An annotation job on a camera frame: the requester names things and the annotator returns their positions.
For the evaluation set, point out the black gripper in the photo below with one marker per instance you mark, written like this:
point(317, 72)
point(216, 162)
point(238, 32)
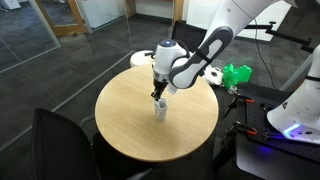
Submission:
point(160, 85)

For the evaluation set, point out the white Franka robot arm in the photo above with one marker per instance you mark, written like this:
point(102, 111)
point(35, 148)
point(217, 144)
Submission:
point(196, 63)

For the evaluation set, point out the patterned paper cup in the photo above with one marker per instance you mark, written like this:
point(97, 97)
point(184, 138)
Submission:
point(161, 111)

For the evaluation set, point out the round white stool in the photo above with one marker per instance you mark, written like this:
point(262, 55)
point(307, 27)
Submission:
point(140, 58)

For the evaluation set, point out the crumpled white object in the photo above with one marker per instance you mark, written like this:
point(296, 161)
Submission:
point(213, 75)

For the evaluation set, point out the black fabric office chair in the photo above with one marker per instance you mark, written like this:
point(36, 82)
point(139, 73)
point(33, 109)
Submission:
point(186, 35)

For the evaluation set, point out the small grey roll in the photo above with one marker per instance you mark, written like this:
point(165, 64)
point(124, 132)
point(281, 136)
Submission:
point(232, 89)

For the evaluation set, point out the bright green plastic object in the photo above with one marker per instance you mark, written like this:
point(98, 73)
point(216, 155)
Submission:
point(235, 75)

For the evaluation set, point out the white door panel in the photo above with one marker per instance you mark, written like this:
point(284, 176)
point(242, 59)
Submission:
point(103, 11)

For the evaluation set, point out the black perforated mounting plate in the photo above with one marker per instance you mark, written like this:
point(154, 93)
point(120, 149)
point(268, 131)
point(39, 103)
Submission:
point(256, 116)

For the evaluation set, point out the black mesh office chair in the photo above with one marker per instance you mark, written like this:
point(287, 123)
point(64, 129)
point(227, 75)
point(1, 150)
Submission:
point(60, 146)

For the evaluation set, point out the wooden post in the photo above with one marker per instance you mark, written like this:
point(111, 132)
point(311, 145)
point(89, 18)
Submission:
point(178, 10)

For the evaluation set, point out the wooden door frame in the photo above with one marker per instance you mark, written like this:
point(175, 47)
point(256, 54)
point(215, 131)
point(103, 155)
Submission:
point(71, 29)

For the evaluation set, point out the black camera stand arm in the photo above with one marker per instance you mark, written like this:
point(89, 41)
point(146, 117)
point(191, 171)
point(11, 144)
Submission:
point(286, 36)

